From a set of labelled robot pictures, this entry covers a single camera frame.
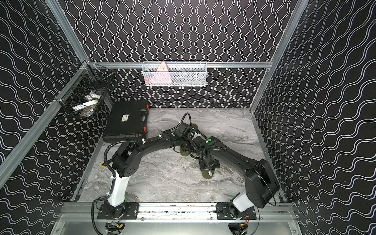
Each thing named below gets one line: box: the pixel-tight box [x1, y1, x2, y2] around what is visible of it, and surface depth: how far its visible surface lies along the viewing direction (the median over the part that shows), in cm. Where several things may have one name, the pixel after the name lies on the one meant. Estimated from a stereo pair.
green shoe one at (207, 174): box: [201, 169, 215, 180], surface depth 87 cm
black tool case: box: [102, 100, 150, 142], surface depth 106 cm
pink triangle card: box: [150, 61, 172, 85], surface depth 92 cm
